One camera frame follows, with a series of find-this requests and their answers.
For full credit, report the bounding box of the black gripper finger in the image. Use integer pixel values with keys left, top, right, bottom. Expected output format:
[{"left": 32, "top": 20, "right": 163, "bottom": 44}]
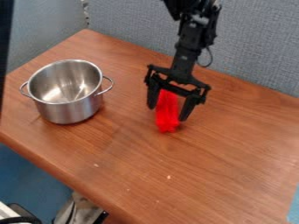
[
  {"left": 147, "top": 80, "right": 161, "bottom": 109},
  {"left": 179, "top": 94, "right": 200, "bottom": 122}
]

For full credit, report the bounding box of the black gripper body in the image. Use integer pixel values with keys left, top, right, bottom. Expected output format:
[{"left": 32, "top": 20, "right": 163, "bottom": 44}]
[{"left": 144, "top": 64, "right": 211, "bottom": 104}]

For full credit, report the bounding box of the red star-shaped block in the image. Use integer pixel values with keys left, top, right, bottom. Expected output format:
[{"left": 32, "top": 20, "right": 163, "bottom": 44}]
[{"left": 155, "top": 90, "right": 180, "bottom": 133}]

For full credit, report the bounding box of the stainless steel pot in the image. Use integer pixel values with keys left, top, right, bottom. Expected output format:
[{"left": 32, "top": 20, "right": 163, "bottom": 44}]
[{"left": 19, "top": 59, "right": 115, "bottom": 124}]

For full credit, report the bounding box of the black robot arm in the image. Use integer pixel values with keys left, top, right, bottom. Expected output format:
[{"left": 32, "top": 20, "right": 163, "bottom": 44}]
[{"left": 144, "top": 0, "right": 222, "bottom": 122}]

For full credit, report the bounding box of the metal table leg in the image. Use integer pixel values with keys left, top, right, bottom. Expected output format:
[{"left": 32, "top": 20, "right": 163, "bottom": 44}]
[{"left": 51, "top": 192, "right": 108, "bottom": 224}]

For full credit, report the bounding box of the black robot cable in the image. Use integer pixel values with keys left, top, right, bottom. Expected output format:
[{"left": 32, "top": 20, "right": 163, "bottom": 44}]
[{"left": 196, "top": 46, "right": 215, "bottom": 68}]

